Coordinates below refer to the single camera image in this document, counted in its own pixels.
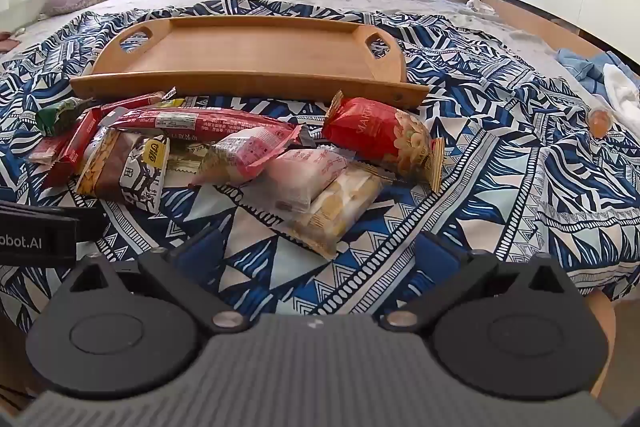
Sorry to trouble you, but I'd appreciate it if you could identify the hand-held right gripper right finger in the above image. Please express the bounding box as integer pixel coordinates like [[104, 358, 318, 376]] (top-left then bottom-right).
[[380, 231, 571, 334]]

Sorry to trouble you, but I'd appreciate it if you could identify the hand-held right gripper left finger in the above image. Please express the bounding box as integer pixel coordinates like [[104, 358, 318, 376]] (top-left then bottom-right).
[[67, 227, 251, 334]]

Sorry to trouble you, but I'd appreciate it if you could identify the red white slim packet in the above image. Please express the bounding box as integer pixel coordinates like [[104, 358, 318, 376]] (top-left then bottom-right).
[[27, 134, 66, 165]]

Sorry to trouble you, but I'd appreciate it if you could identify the yellow white drawn packet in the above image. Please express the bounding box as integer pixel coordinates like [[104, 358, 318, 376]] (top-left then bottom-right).
[[117, 134, 171, 215]]

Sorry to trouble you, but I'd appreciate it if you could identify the brown cracker packet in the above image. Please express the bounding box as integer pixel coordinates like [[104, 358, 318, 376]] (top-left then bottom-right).
[[75, 129, 132, 198]]

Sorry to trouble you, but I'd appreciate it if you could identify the pink clear cake packet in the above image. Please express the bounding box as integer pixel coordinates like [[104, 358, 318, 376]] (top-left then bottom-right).
[[190, 124, 303, 185]]

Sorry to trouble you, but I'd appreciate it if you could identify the clear cream cookie packet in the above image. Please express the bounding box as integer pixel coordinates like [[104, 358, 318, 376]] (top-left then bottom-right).
[[280, 162, 396, 260]]

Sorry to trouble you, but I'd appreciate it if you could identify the green snack packet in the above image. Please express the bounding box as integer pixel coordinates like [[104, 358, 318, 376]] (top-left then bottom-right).
[[35, 99, 93, 135]]

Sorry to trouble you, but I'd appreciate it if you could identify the long red snack packet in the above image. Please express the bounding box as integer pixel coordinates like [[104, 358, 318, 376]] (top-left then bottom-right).
[[100, 107, 301, 144]]

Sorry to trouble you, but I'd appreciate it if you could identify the white pink snack packet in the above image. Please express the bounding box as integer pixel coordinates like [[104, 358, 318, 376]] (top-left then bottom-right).
[[260, 147, 356, 212]]

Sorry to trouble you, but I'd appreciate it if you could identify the red peanut packet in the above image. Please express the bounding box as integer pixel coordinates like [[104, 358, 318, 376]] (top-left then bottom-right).
[[322, 91, 446, 194]]

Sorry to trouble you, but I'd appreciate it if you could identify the slim red biscuit packet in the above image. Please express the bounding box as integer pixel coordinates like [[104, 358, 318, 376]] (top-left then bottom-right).
[[100, 91, 166, 115]]

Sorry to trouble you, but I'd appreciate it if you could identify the wooden tray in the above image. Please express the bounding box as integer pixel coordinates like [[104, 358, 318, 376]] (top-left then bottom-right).
[[69, 16, 431, 110]]

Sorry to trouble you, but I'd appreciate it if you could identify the blue white printed blanket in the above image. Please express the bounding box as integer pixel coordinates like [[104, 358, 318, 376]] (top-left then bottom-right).
[[0, 0, 640, 333]]

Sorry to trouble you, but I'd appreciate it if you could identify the orange jelly cup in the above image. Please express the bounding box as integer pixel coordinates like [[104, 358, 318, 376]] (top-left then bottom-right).
[[586, 104, 615, 138]]

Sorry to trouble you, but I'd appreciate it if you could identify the blue clothing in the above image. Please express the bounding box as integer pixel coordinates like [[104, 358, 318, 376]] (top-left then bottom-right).
[[555, 48, 640, 95]]

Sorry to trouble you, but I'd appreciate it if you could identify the white cloth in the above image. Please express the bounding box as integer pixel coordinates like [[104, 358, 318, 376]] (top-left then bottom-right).
[[602, 63, 640, 132]]

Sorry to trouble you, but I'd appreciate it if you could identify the grey bed sheet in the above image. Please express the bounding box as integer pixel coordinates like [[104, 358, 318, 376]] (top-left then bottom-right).
[[0, 0, 640, 118]]

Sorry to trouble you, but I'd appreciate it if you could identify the wooden bed frame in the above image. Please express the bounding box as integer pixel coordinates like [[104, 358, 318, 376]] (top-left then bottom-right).
[[480, 0, 606, 58]]

